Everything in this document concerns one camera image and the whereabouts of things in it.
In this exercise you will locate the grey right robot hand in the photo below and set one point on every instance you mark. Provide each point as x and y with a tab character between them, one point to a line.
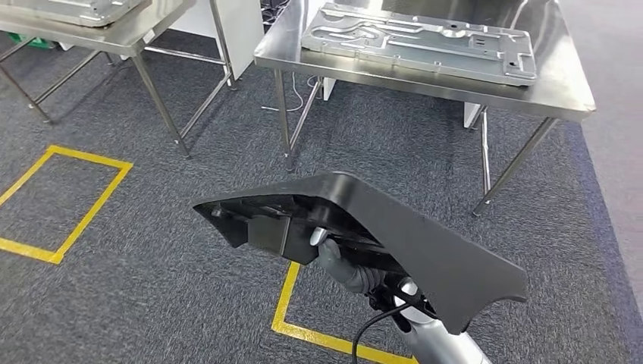
346	274

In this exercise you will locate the stamped grey metal panel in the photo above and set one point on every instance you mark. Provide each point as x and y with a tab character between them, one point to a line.
75	10
427	45

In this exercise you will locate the green plastic bin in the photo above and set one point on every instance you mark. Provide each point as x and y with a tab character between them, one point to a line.
30	41

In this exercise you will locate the black plastic frame part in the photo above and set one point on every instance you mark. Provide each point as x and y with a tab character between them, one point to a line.
427	251

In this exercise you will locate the stainless steel workbench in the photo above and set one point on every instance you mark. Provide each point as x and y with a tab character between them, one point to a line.
552	90

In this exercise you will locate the stainless steel table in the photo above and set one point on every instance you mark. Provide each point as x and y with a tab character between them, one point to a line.
115	37

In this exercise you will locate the white partition panel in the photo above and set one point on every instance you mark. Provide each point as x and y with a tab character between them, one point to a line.
241	30

